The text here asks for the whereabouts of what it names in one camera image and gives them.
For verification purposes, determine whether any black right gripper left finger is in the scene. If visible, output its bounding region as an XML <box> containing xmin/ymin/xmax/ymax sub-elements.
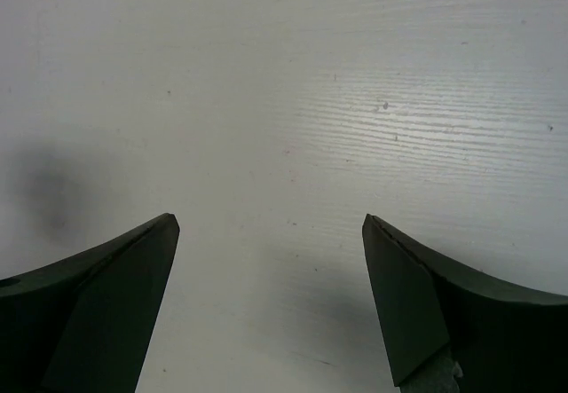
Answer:
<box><xmin>1</xmin><ymin>213</ymin><xmax>180</xmax><ymax>392</ymax></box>

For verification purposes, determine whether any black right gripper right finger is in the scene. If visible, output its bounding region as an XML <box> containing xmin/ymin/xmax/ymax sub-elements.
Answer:
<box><xmin>362</xmin><ymin>216</ymin><xmax>567</xmax><ymax>392</ymax></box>

